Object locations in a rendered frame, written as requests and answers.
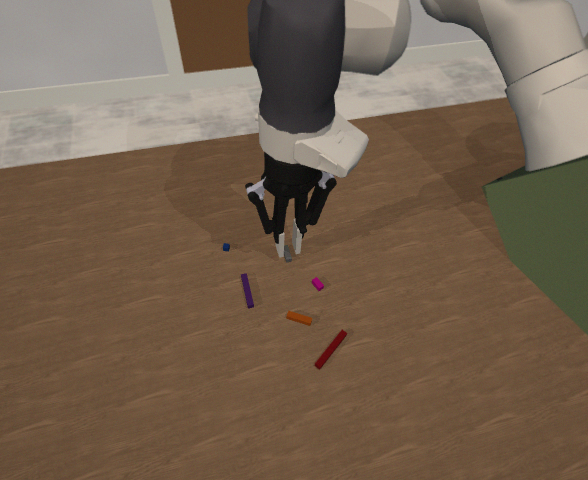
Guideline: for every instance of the red rod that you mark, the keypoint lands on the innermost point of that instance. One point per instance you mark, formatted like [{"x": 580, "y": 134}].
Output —
[{"x": 331, "y": 348}]

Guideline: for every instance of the magenta rectangular block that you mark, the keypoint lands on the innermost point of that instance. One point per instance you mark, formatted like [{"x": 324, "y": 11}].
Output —
[{"x": 317, "y": 283}]

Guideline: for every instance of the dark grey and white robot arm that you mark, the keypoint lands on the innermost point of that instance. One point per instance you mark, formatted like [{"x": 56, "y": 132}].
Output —
[{"x": 303, "y": 45}]

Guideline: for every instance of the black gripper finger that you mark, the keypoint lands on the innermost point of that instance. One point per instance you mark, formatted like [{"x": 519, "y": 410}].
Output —
[
  {"x": 255, "y": 194},
  {"x": 310, "y": 216}
]

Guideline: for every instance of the purple rod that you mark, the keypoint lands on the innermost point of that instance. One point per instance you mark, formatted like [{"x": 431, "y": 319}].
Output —
[{"x": 247, "y": 290}]

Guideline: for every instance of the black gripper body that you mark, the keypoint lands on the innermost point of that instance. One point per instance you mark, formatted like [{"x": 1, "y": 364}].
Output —
[{"x": 290, "y": 174}]

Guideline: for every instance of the grey rod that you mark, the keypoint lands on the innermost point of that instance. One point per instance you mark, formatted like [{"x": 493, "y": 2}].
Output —
[{"x": 287, "y": 254}]

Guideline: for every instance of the orange rod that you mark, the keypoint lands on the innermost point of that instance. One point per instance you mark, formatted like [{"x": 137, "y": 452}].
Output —
[{"x": 299, "y": 318}]

